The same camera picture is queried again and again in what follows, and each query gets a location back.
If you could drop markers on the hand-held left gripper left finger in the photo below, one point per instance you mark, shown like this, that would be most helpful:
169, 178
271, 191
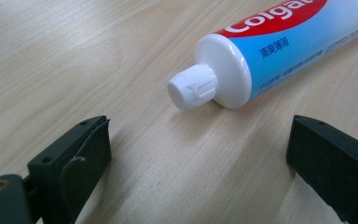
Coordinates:
74, 168

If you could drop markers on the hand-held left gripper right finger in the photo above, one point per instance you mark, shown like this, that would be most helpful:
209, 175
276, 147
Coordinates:
332, 165

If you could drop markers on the blue and red toothpaste tube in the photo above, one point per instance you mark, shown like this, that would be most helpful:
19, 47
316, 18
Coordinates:
279, 53

